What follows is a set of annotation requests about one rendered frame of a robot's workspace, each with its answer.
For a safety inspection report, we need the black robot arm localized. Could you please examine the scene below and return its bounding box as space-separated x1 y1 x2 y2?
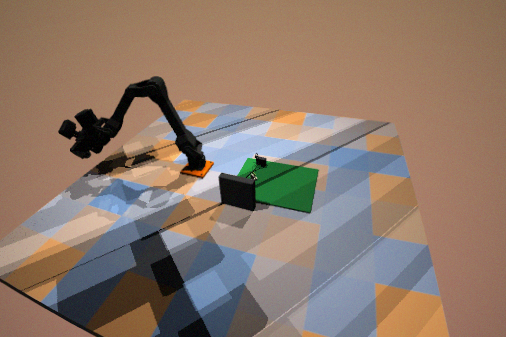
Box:
70 76 206 171

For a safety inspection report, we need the green circuit board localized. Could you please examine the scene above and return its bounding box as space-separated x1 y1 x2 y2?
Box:
237 158 318 213

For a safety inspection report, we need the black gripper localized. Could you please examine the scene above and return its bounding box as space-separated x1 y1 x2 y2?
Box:
58 120 104 154

